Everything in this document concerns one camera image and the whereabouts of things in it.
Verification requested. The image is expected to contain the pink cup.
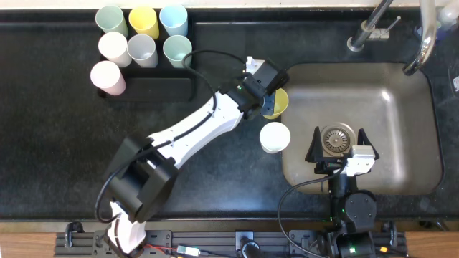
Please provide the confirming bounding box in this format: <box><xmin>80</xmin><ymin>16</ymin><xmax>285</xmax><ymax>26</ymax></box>
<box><xmin>89</xmin><ymin>59</ymin><xmax>127</xmax><ymax>97</ymax></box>

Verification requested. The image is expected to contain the pale green cup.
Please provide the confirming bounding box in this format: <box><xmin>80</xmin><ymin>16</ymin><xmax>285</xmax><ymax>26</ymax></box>
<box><xmin>95</xmin><ymin>4</ymin><xmax>129</xmax><ymax>38</ymax></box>
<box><xmin>162</xmin><ymin>34</ymin><xmax>194</xmax><ymax>69</ymax></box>

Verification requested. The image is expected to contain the blue soap bottle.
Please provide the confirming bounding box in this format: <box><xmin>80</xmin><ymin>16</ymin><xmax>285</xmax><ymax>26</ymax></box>
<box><xmin>414</xmin><ymin>0</ymin><xmax>459</xmax><ymax>44</ymax></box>

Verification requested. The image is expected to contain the grey cup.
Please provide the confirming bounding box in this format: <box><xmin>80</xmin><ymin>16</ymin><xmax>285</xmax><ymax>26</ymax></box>
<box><xmin>126</xmin><ymin>33</ymin><xmax>159</xmax><ymax>69</ymax></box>

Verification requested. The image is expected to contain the yellow cup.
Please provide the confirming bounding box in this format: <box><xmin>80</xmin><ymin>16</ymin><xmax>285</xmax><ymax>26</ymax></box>
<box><xmin>262</xmin><ymin>87</ymin><xmax>290</xmax><ymax>120</ymax></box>
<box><xmin>128</xmin><ymin>5</ymin><xmax>161</xmax><ymax>39</ymax></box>

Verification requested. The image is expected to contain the black tray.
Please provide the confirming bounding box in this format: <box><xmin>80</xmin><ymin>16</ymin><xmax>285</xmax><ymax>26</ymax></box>
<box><xmin>96</xmin><ymin>14</ymin><xmax>197</xmax><ymax>104</ymax></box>

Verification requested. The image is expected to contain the white cup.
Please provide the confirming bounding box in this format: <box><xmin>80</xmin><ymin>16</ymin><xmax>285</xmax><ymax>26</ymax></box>
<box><xmin>259</xmin><ymin>121</ymin><xmax>292</xmax><ymax>155</ymax></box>
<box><xmin>98</xmin><ymin>31</ymin><xmax>133</xmax><ymax>68</ymax></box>

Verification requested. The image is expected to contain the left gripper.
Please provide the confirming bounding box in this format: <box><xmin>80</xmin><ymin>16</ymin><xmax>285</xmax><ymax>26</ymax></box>
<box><xmin>255</xmin><ymin>59</ymin><xmax>290</xmax><ymax>116</ymax></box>

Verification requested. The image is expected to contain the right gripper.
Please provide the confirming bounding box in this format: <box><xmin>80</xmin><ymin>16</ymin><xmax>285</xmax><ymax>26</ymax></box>
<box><xmin>304</xmin><ymin>125</ymin><xmax>380</xmax><ymax>176</ymax></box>

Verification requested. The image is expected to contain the steel sink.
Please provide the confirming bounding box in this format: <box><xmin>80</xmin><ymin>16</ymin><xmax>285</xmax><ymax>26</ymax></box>
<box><xmin>280</xmin><ymin>62</ymin><xmax>445</xmax><ymax>196</ymax></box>

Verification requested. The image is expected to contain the blue cup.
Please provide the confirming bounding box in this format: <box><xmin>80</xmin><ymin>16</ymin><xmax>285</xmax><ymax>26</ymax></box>
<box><xmin>158</xmin><ymin>4</ymin><xmax>189</xmax><ymax>37</ymax></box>

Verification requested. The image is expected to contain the mounting rail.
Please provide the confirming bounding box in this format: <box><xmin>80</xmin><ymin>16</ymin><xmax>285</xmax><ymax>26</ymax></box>
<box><xmin>53</xmin><ymin>221</ymin><xmax>410</xmax><ymax>258</ymax></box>

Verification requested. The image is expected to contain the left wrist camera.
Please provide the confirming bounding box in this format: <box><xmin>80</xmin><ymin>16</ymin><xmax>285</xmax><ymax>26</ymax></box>
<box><xmin>245</xmin><ymin>56</ymin><xmax>266</xmax><ymax>75</ymax></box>

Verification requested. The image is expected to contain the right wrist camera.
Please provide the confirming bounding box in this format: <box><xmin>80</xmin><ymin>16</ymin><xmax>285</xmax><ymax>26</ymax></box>
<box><xmin>340</xmin><ymin>144</ymin><xmax>376</xmax><ymax>177</ymax></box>

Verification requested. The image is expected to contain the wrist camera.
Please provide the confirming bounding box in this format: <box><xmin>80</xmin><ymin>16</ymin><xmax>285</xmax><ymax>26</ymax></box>
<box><xmin>340</xmin><ymin>144</ymin><xmax>376</xmax><ymax>177</ymax></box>
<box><xmin>245</xmin><ymin>56</ymin><xmax>266</xmax><ymax>75</ymax></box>

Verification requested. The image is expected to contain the steel tap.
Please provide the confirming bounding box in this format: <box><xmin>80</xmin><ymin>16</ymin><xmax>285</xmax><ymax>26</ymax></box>
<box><xmin>346</xmin><ymin>0</ymin><xmax>439</xmax><ymax>77</ymax></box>

